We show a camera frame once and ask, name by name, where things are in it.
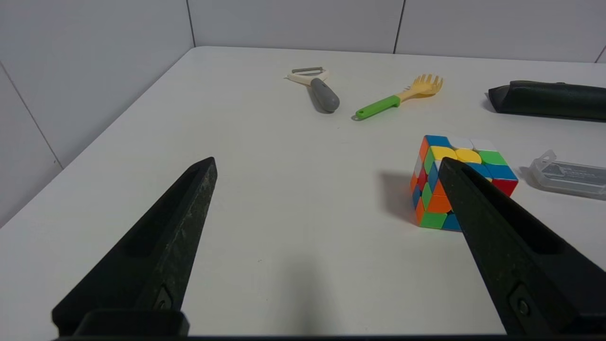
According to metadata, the grey handled vegetable peeler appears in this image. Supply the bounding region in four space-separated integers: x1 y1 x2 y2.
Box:
286 66 341 114

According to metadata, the green handled yellow pasta spoon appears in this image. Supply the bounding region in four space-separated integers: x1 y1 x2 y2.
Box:
351 74 445 121

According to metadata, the black fabric pouch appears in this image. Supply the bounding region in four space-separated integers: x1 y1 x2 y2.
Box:
488 81 606 122

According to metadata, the clear plastic case with barcode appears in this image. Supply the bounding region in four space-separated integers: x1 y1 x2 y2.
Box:
529 150 606 201

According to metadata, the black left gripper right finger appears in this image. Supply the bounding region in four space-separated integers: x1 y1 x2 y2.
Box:
438 157 606 338

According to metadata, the multicoloured puzzle cube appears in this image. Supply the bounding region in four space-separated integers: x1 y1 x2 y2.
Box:
410 135 519 233

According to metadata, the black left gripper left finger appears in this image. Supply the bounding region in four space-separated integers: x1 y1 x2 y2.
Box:
51 157 218 338

